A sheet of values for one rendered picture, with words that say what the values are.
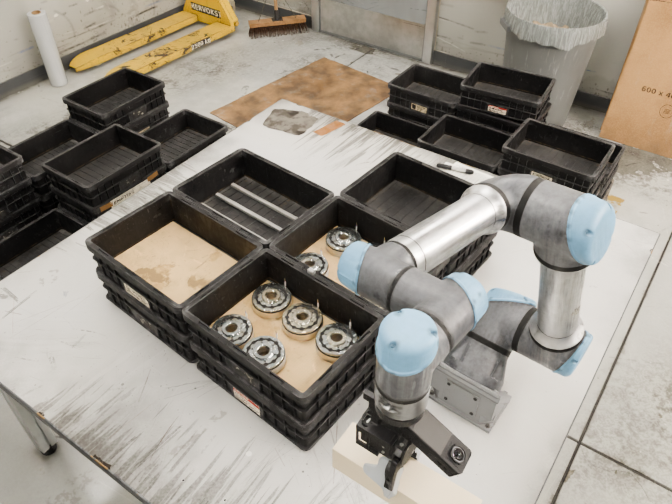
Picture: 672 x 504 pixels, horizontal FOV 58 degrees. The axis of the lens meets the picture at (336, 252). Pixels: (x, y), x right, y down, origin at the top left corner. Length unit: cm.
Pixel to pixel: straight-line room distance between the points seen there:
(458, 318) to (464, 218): 27
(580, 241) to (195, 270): 105
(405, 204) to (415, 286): 111
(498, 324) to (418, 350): 76
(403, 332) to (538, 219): 46
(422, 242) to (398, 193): 105
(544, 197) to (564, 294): 23
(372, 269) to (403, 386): 18
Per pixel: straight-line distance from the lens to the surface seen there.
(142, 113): 321
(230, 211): 194
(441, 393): 158
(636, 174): 390
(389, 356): 76
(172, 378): 169
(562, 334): 141
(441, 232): 99
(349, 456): 105
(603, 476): 246
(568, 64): 383
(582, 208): 113
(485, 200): 111
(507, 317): 149
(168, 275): 176
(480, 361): 149
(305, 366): 149
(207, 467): 153
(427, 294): 84
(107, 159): 293
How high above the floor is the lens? 202
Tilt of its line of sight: 42 degrees down
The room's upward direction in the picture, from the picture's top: straight up
